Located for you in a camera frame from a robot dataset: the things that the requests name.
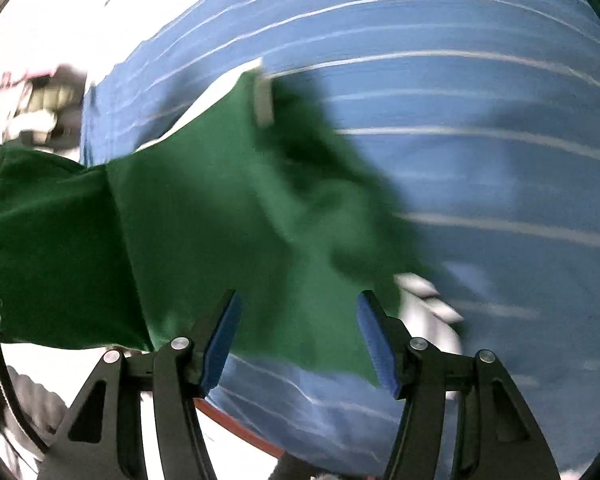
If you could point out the blue striped bed sheet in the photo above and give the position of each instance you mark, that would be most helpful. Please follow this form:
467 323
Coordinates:
455 85

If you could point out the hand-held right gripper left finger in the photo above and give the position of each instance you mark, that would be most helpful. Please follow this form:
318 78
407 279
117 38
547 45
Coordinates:
222 340

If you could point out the clothes rack with clothes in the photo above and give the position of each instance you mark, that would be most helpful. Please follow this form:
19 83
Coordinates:
45 105

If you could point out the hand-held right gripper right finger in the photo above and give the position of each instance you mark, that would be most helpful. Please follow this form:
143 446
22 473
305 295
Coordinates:
377 340

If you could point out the green and cream varsity jacket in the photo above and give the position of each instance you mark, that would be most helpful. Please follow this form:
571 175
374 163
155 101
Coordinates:
205 210

